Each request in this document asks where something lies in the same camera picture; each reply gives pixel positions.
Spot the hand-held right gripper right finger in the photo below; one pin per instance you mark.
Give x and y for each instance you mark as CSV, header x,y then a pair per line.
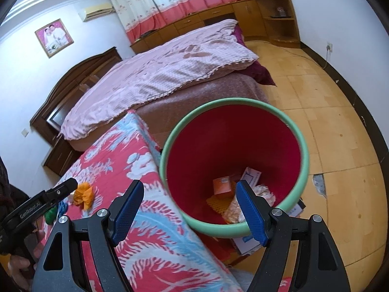
x,y
250,213

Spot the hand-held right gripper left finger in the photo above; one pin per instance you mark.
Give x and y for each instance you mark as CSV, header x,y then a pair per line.
x,y
126,210

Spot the floral white pink curtain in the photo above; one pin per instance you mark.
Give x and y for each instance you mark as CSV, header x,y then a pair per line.
x,y
182,0

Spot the white light switch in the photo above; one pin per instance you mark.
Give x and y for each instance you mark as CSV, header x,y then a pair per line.
x,y
25,133

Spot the white blue carton box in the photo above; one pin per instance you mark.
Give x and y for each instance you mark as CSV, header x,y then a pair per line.
x,y
252,175

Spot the white wall air conditioner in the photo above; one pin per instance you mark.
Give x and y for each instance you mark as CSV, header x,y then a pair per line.
x,y
97,11

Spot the bed with pink cover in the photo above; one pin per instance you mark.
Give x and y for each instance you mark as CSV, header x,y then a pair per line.
x,y
152,76

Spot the framed wedding photo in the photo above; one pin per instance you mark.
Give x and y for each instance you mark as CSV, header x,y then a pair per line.
x,y
54,38

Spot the red floral tablecloth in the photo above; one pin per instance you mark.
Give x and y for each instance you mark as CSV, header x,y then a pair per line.
x,y
170,243

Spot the blue toy with green figure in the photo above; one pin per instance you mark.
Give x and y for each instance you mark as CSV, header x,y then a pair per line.
x,y
50,214

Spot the maroon cloth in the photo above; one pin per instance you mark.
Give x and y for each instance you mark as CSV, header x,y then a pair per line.
x,y
261,70

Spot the wall socket with plug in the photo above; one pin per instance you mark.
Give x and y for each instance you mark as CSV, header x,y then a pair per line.
x,y
329,47

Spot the orange rice cracker packet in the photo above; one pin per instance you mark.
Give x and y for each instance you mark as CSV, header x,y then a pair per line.
x,y
234,211

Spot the dark wooden nightstand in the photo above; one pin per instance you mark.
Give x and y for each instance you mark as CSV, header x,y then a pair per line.
x,y
62,158

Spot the red bin with green rim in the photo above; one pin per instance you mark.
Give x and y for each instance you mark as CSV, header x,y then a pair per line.
x,y
231,140

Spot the dark wooden bed headboard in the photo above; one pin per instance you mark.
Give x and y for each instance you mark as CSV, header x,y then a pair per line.
x,y
70,79

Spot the orange net bag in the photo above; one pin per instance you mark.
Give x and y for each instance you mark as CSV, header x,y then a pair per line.
x,y
85,194

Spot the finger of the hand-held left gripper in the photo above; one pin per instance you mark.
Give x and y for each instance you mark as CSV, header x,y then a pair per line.
x,y
59,191

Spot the orange cardboard box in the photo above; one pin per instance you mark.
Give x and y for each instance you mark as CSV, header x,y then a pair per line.
x,y
223,185

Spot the person's left hand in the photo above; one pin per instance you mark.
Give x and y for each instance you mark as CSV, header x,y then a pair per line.
x,y
18,269

